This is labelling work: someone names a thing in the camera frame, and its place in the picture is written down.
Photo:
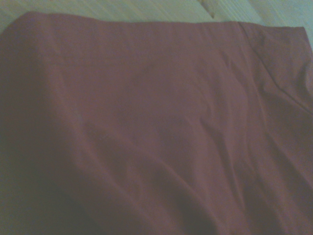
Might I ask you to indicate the rust red shorts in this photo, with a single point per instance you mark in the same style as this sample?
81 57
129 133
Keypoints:
159 122

